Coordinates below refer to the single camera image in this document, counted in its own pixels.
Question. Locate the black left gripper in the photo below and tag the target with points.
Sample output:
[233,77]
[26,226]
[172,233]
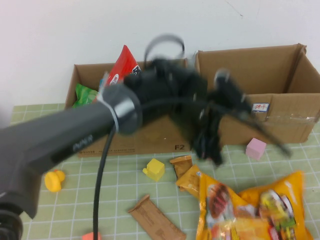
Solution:
[206,125]

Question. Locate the orange small biscuit packet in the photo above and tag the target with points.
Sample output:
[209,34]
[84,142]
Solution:
[190,180]

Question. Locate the yellow steak print chip bag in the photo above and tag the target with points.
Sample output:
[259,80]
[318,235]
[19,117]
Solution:
[217,200]

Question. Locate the large orange chip bag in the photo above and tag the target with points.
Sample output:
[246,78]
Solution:
[280,200]

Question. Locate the long brown snack packet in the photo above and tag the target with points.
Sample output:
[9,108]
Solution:
[155,220]

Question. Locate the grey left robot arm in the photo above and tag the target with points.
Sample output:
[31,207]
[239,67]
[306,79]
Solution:
[62,135]

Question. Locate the gold small snack packet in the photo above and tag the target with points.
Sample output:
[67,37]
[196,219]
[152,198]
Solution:
[181,166]

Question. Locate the blue and black snack bag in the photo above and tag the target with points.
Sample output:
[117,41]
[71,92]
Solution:
[102,83]

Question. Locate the green snack bag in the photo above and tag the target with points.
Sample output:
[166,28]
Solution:
[83,96]

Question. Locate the light pink foam cube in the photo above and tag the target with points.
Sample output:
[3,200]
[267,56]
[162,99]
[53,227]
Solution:
[255,149]

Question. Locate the cardboard box with F2 print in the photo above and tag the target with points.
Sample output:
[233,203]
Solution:
[157,143]

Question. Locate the yellow plastic block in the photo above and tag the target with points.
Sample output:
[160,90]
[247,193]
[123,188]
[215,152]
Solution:
[156,170]

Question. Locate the white label with red writing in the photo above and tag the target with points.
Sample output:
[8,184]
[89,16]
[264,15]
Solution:
[261,107]

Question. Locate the taped cardboard box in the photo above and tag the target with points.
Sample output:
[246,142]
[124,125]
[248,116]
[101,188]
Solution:
[287,120]

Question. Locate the white zip tie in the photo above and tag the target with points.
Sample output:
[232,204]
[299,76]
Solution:
[111,110]

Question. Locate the red shrimp chip bag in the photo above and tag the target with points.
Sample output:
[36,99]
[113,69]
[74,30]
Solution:
[125,62]

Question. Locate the green checked tablecloth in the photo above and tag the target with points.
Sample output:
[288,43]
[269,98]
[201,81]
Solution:
[75,200]

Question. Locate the orange foam cube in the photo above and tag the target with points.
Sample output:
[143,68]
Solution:
[87,236]

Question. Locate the yellow rubber duck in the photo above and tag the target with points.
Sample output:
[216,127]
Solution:
[53,181]

